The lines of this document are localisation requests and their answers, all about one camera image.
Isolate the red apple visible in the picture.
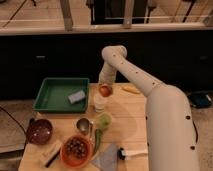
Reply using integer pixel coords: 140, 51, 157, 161
99, 85, 112, 97

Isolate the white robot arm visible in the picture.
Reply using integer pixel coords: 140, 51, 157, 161
99, 45, 200, 171

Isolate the white paper cup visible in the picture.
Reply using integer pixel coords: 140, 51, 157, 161
93, 93, 107, 113

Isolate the small green cup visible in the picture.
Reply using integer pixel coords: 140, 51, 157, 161
96, 113, 112, 130

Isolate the metal measuring cup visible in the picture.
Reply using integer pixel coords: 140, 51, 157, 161
76, 118, 90, 135

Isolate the yellow banana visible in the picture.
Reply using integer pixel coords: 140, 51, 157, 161
122, 86, 140, 94

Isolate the blue grey sponge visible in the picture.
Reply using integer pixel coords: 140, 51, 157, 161
68, 90, 86, 104

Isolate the metal spoon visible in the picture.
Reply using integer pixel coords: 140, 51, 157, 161
89, 121, 94, 144

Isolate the green plastic tray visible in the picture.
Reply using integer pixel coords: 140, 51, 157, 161
34, 78, 90, 113

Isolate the green chili pepper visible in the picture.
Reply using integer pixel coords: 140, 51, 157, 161
93, 129, 102, 155

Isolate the orange bowl with beans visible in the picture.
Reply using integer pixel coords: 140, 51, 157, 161
60, 135, 93, 169

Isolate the grey cloth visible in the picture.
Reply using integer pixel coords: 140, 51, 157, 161
91, 144, 118, 171

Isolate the dark red bowl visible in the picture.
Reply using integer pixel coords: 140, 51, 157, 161
26, 119, 53, 145

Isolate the wooden block eraser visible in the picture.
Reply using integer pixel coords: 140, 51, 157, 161
40, 140, 62, 167

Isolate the white black handled brush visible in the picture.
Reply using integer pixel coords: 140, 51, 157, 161
117, 148, 148, 160

